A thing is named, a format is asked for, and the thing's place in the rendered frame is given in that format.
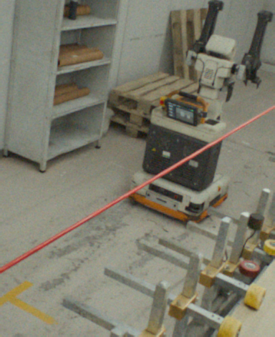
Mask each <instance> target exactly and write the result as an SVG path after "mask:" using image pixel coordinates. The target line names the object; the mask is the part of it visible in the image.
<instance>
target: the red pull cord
mask: <svg viewBox="0 0 275 337"><path fill-rule="evenodd" d="M272 109H275V105H274V106H273V107H271V108H270V109H268V110H266V111H264V112H262V113H261V114H259V115H258V116H257V117H254V118H253V119H251V120H249V121H247V122H245V123H243V124H242V125H241V126H240V127H237V128H236V129H234V130H232V131H230V132H228V133H226V135H224V136H222V137H221V138H218V139H217V140H215V141H213V142H212V143H209V145H207V146H205V147H204V148H202V149H199V150H198V151H196V152H194V154H192V155H190V156H188V157H187V158H185V159H183V160H181V161H179V162H178V163H177V164H175V165H174V166H171V167H169V168H168V169H166V170H164V171H162V172H161V173H160V174H158V175H156V176H155V177H152V178H150V179H149V180H147V181H146V182H145V183H143V184H141V185H139V186H137V187H136V188H133V189H132V190H130V191H129V192H128V193H126V194H125V195H122V196H121V197H119V198H117V199H116V200H113V201H112V202H111V203H109V204H108V205H105V206H104V207H101V208H100V209H99V210H96V211H95V212H94V213H92V214H91V215H88V216H87V217H85V218H83V219H81V220H80V221H79V222H78V223H75V224H74V225H71V226H70V227H68V228H66V229H64V230H63V231H62V232H60V233H59V234H56V235H54V236H53V237H51V238H50V239H47V240H46V241H45V242H43V243H42V244H40V245H38V246H36V247H34V248H32V250H29V251H28V252H26V253H25V254H23V255H21V256H19V257H17V258H15V260H13V261H11V262H9V263H7V264H6V265H4V266H2V267H0V273H3V272H4V271H6V270H8V269H9V268H11V267H12V266H14V265H16V264H17V263H20V262H22V261H23V260H25V258H27V257H29V256H30V255H33V254H34V253H36V252H37V251H40V250H41V249H42V248H43V247H45V246H47V245H49V244H51V243H53V242H54V241H55V240H57V239H59V238H60V237H62V236H63V235H66V234H67V233H69V232H71V231H72V230H73V229H75V228H77V227H79V226H80V225H82V224H84V223H86V222H88V221H89V220H90V219H92V218H93V217H95V216H97V215H99V214H100V213H102V212H104V210H106V209H108V208H110V207H112V206H113V205H116V204H118V203H119V202H121V200H123V199H125V198H126V197H128V196H130V195H131V194H133V193H136V191H138V190H139V189H141V188H143V187H145V186H147V185H149V184H150V183H152V182H153V181H155V180H156V179H158V178H159V177H161V176H163V175H165V174H167V173H168V172H169V171H171V170H173V169H175V168H176V167H178V166H180V165H182V164H183V163H185V162H186V161H187V160H189V159H190V158H193V157H195V156H196V155H198V154H200V152H202V151H204V150H206V149H208V148H209V147H212V146H213V145H215V144H216V143H217V142H220V141H221V140H223V139H224V138H226V137H227V136H230V135H232V133H234V132H235V131H237V130H240V129H241V128H242V127H245V126H246V125H248V124H249V123H250V122H253V121H254V120H255V119H258V118H260V117H261V116H263V114H265V113H267V112H269V111H271V110H272Z"/></svg>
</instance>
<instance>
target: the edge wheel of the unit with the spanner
mask: <svg viewBox="0 0 275 337"><path fill-rule="evenodd" d="M259 269H260V267H259V265H258V264H257V263H255V262H253V261H250V260H243V261H241V264H240V267H239V271H240V273H241V274H242V275H244V276H248V278H255V276H257V275H258V274H259Z"/></svg>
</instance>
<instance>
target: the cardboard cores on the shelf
mask: <svg viewBox="0 0 275 337"><path fill-rule="evenodd" d="M69 7H70V4H65V5H64V10H63V16H69ZM89 13H90V6H88V5H81V4H78V8H77V14H76V16H78V15H88V14H89ZM101 59H103V53H102V52H101V51H100V50H99V49H98V47H90V48H89V49H88V46H86V45H85V44H83V45H79V44H78V43H73V44H62V45H59V57H57V67H62V66H66V65H71V64H79V63H83V62H91V61H95V60H101ZM89 93H90V89H89V88H88V87H84V88H81V89H78V87H77V84H76V83H75V82H70V83H66V84H60V85H55V87H54V99H53V106H54V105H55V104H60V103H63V102H66V101H70V100H72V99H77V98H80V97H83V96H86V94H89Z"/></svg>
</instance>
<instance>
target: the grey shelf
mask: <svg viewBox="0 0 275 337"><path fill-rule="evenodd" d="M117 3H118V5H117ZM121 3H122V0H78V4H81V5H83V4H84V5H88V6H90V13H89V14H88V15H78V16H76V19H75V21H72V19H69V17H68V16H63V10H64V5H65V4H70V0H16V16H15V25H14V43H13V53H12V63H11V72H10V81H9V99H8V109H7V118H6V136H5V146H4V157H5V158H8V157H9V155H8V154H7V149H8V150H9V151H12V152H15V154H18V155H21V156H23V157H26V158H28V159H31V160H34V161H36V162H40V160H41V162H40V170H39V171H40V173H42V174H43V173H44V172H45V167H46V160H49V159H52V158H53V157H55V156H57V155H60V154H63V152H69V151H70V150H73V149H76V148H78V147H81V146H83V145H87V143H90V142H93V141H95V140H98V143H97V146H95V148H97V149H99V148H101V146H100V143H101V139H102V128H103V123H104V118H105V112H106V107H107V98H108V92H109V87H110V76H111V71H112V61H113V55H114V50H115V45H116V40H117V30H118V24H119V19H120V9H121ZM56 10H57V14H56ZM116 14H117V16H116ZM57 15H59V16H57ZM114 24H115V26H114ZM74 29H75V30H74ZM80 29H81V31H80ZM113 30H114V32H113ZM112 35H113V37H112ZM79 36H80V37H79ZM77 39H78V40H77ZM77 41H78V42H77ZM73 43H78V44H79V45H83V44H85V45H86V46H88V49H89V48H90V47H98V49H99V50H100V51H101V52H102V53H103V59H101V60H95V61H91V62H83V63H79V64H71V65H66V66H62V67H57V57H59V45H62V44H73ZM111 45H112V47H111ZM52 46H53V49H52ZM110 51H111V53H110ZM51 61H52V63H51ZM108 66H109V69H108ZM107 72H108V73H107ZM74 73H75V74H74ZM70 82H75V83H76V84H77V87H78V89H81V88H84V87H88V88H89V89H90V93H89V94H86V96H83V97H80V98H77V99H72V100H70V101H66V102H63V103H60V104H55V105H54V106H53V99H54V87H55V85H60V84H66V83H70ZM106 82H107V84H106ZM50 87H51V88H50ZM105 87H106V90H105ZM47 89H49V91H47ZM52 92H53V93H52ZM104 93H105V95H104ZM12 98H13V99H12ZM46 103H47V106H46ZM102 103H103V106H102ZM68 114H69V115H68ZM101 114H102V116H101ZM69 116H70V117H69ZM100 119H101V121H100ZM99 130H100V131H99Z"/></svg>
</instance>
